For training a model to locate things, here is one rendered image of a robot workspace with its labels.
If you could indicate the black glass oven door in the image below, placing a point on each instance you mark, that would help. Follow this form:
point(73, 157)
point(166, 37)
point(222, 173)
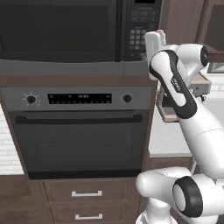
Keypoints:
point(78, 148)

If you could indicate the grey small appliance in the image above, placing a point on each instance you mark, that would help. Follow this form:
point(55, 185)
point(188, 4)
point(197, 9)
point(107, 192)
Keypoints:
point(201, 89)

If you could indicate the black and silver oven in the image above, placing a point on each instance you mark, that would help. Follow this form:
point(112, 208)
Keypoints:
point(78, 140)

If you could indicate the brown wooden base cupboard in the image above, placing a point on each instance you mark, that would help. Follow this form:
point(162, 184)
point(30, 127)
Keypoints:
point(166, 163)

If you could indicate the brown wooden wall cupboards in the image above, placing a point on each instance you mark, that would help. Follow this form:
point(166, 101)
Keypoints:
point(183, 20)

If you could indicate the black built-in microwave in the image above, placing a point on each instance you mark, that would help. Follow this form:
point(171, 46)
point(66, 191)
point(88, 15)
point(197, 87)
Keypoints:
point(140, 29)

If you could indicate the brown wooden drawer front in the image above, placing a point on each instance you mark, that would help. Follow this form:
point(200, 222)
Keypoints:
point(58, 189)
point(61, 214)

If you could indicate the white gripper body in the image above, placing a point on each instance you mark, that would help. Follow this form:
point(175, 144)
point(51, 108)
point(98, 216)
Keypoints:
point(154, 42)

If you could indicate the black oven knob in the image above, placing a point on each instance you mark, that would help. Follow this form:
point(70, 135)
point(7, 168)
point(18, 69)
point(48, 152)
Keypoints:
point(31, 99)
point(127, 98)

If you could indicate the black microwave door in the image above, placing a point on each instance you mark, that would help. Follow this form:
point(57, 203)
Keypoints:
point(58, 29)

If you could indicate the light wooden box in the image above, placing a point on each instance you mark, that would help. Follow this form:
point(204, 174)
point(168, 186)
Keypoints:
point(167, 112)

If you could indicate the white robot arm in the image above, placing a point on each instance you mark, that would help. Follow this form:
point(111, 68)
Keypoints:
point(201, 137)

